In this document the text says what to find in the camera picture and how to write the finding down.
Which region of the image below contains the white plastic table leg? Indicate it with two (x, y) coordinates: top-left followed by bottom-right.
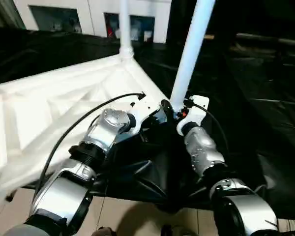
(119, 0), (135, 64)
(170, 0), (217, 112)

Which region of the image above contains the white plastic table top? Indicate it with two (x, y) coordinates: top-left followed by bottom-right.
(0, 53), (175, 205)

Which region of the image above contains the black work mat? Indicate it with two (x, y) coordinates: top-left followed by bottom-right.
(0, 27), (295, 219)

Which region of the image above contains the black right robot foot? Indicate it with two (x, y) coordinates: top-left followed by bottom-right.
(160, 223), (195, 236)

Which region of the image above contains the white sideboard cabinet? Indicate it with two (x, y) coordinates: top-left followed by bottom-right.
(14, 0), (172, 44)

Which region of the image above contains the grey metal bench leg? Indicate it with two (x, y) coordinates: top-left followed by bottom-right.
(5, 190), (17, 203)

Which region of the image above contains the beige curtain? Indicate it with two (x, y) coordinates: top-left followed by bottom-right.
(0, 0), (26, 30)

